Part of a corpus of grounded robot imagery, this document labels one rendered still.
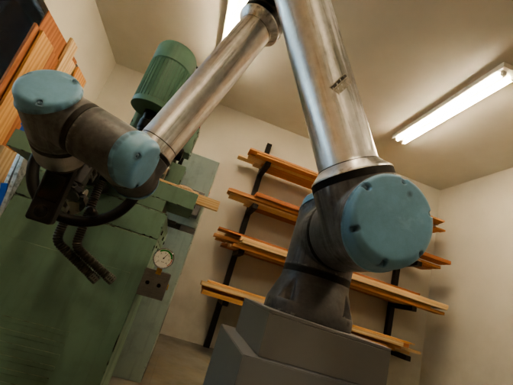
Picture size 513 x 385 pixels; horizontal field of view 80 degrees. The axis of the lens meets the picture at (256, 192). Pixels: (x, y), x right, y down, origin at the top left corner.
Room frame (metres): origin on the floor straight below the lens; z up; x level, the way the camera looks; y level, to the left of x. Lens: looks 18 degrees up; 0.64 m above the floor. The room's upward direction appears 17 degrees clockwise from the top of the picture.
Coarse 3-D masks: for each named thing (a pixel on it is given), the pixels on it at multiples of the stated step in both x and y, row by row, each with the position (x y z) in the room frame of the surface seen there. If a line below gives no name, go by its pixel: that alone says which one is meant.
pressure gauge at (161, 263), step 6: (156, 252) 0.96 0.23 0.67; (162, 252) 0.96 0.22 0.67; (168, 252) 0.96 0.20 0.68; (156, 258) 0.96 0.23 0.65; (162, 258) 0.96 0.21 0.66; (168, 258) 0.97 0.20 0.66; (156, 264) 0.96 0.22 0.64; (162, 264) 0.96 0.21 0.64; (168, 264) 0.97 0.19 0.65; (156, 270) 0.98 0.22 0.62
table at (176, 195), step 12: (24, 132) 0.92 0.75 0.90; (12, 144) 0.92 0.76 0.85; (24, 144) 0.92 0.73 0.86; (24, 156) 1.00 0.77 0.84; (156, 192) 1.00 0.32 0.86; (168, 192) 1.01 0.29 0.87; (180, 192) 1.02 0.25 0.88; (192, 192) 1.03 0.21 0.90; (168, 204) 1.06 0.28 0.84; (180, 204) 1.02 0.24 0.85; (192, 204) 1.03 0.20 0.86
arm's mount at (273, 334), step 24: (240, 312) 0.77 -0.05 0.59; (264, 312) 0.58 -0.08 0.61; (264, 336) 0.55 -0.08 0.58; (288, 336) 0.55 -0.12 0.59; (312, 336) 0.56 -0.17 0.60; (336, 336) 0.56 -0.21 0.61; (288, 360) 0.55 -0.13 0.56; (312, 360) 0.56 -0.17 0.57; (336, 360) 0.57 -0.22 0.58; (360, 360) 0.57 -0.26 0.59; (384, 360) 0.58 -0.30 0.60; (360, 384) 0.57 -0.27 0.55; (384, 384) 0.58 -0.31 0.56
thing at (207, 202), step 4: (160, 180) 1.15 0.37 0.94; (172, 184) 1.16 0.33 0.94; (200, 196) 1.18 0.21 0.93; (204, 196) 1.19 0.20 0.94; (200, 200) 1.19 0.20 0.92; (204, 200) 1.19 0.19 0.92; (208, 200) 1.19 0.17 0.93; (212, 200) 1.19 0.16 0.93; (216, 200) 1.20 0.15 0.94; (196, 204) 1.20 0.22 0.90; (200, 204) 1.19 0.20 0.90; (204, 204) 1.19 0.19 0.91; (208, 204) 1.19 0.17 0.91; (212, 204) 1.19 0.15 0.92; (216, 204) 1.20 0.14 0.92; (208, 208) 1.20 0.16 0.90; (212, 208) 1.20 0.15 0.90; (216, 208) 1.20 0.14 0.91
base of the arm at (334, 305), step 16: (288, 272) 0.66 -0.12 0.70; (304, 272) 0.63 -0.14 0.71; (320, 272) 0.62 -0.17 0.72; (272, 288) 0.69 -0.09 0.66; (288, 288) 0.64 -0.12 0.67; (304, 288) 0.62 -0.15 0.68; (320, 288) 0.62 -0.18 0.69; (336, 288) 0.62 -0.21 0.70; (272, 304) 0.65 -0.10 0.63; (288, 304) 0.62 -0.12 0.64; (304, 304) 0.61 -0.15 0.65; (320, 304) 0.61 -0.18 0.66; (336, 304) 0.61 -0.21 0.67; (320, 320) 0.60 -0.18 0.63; (336, 320) 0.61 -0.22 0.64
